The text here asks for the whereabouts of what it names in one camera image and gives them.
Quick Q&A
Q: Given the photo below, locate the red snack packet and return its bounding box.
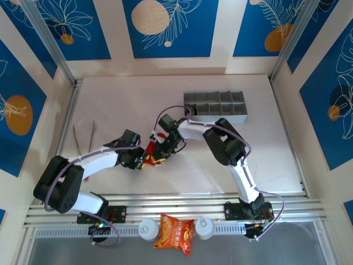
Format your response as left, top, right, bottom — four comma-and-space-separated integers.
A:
143, 132, 169, 168

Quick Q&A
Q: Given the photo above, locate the grey compartment organizer box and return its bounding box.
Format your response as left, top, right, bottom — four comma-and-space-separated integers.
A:
183, 89, 249, 125

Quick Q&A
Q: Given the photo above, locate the black left controller board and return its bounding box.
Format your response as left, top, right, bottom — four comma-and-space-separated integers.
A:
88, 220, 110, 236

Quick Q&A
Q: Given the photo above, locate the black controller board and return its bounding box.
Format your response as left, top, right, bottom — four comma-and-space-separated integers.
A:
88, 220, 110, 236
244, 222, 270, 243

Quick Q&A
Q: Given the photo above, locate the orange snack bag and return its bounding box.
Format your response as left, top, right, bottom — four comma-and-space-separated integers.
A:
153, 213, 195, 257

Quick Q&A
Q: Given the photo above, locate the white pull-tab can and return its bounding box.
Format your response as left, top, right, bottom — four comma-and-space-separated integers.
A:
194, 216, 216, 241

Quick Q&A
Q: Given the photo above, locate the black right controller board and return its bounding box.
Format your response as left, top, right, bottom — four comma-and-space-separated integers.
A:
244, 222, 270, 243

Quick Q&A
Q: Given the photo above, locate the grey metal panel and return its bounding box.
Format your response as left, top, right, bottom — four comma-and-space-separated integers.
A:
27, 237, 328, 265

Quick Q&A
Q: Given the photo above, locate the aluminium front rail beam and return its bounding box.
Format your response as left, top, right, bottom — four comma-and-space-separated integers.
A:
23, 193, 329, 229

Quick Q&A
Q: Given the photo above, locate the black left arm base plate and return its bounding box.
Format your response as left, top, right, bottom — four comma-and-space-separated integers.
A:
76, 205, 127, 224

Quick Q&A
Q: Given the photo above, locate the white slotted cable duct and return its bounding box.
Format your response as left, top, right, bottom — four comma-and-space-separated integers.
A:
35, 222, 247, 240

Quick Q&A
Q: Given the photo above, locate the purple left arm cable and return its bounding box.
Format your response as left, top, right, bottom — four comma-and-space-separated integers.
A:
43, 137, 146, 248

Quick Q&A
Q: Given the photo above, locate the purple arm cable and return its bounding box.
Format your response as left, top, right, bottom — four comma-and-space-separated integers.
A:
43, 137, 146, 248
151, 104, 287, 243

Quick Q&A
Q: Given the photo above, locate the aluminium left side rail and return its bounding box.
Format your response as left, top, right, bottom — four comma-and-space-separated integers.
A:
41, 79, 83, 205

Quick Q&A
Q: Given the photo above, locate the aluminium rail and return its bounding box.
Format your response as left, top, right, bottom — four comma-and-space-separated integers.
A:
269, 78, 310, 197
41, 79, 83, 205

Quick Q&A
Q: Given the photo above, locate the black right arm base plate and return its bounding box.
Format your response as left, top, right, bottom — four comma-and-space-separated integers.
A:
223, 201, 274, 221

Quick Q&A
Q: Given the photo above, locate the aluminium right side rail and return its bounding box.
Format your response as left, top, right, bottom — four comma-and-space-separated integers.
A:
269, 78, 310, 197

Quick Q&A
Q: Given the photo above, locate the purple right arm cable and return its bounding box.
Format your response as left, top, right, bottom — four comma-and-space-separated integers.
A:
151, 104, 287, 243

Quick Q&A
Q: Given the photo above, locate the aluminium left corner post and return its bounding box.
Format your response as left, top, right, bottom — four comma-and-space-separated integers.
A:
19, 0, 77, 86

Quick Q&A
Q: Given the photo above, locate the aluminium corner post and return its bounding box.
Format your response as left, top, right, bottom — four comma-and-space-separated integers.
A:
19, 0, 77, 86
269, 0, 324, 82

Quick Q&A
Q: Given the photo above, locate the aluminium right corner post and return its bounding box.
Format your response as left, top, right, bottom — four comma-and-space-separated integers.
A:
269, 0, 324, 82

